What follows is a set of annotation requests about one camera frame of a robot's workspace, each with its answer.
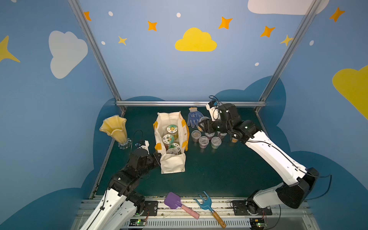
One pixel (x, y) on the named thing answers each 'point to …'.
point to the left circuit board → (137, 222)
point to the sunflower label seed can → (172, 129)
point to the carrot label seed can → (168, 140)
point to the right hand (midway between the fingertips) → (207, 120)
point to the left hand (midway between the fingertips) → (165, 154)
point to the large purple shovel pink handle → (173, 201)
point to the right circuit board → (257, 224)
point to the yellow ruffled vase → (115, 126)
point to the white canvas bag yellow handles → (172, 160)
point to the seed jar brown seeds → (196, 134)
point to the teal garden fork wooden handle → (207, 204)
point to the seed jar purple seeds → (209, 135)
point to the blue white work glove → (193, 117)
